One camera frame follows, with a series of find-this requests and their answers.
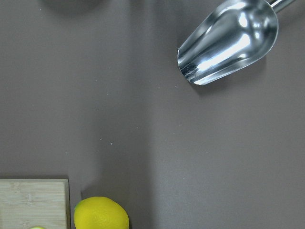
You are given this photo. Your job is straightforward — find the wooden cutting board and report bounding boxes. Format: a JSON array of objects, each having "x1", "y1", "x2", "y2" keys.
[{"x1": 0, "y1": 178, "x2": 71, "y2": 229}]

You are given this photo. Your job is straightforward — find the yellow lemon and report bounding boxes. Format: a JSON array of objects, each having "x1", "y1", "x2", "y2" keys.
[{"x1": 73, "y1": 197, "x2": 130, "y2": 229}]

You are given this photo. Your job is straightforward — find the metal scoop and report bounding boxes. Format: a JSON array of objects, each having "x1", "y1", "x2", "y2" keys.
[{"x1": 177, "y1": 0, "x2": 292, "y2": 85}]

